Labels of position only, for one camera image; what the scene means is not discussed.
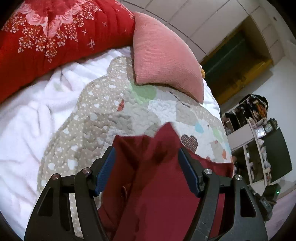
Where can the yellow cloth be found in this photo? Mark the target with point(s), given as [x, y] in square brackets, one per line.
[202, 72]

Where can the heart patterned quilt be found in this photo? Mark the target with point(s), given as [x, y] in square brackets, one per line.
[146, 196]

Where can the dark wooden door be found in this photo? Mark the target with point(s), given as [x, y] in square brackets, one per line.
[236, 62]

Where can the small desk clock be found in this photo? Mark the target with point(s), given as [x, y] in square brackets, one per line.
[271, 125]

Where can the white wardrobe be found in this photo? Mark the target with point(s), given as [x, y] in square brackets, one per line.
[205, 24]

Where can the white shelf unit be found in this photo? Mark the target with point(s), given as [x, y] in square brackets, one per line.
[246, 150]

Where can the cluttered shoe rack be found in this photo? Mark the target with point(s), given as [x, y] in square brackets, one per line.
[251, 108]

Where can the dark red garment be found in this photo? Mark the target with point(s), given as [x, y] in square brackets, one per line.
[147, 196]

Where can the red floral comforter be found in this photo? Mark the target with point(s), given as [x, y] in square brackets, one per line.
[42, 35]

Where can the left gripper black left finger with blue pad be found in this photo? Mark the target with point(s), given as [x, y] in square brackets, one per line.
[51, 218]

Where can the dark green board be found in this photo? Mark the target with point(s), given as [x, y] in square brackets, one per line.
[277, 154]

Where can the white fluffy blanket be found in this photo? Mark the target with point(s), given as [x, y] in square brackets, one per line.
[34, 129]

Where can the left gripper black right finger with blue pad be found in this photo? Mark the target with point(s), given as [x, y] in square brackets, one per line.
[227, 209]

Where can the pink corduroy pillow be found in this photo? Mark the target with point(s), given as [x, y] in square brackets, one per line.
[160, 56]

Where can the white picture frame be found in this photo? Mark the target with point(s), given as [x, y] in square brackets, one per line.
[260, 132]

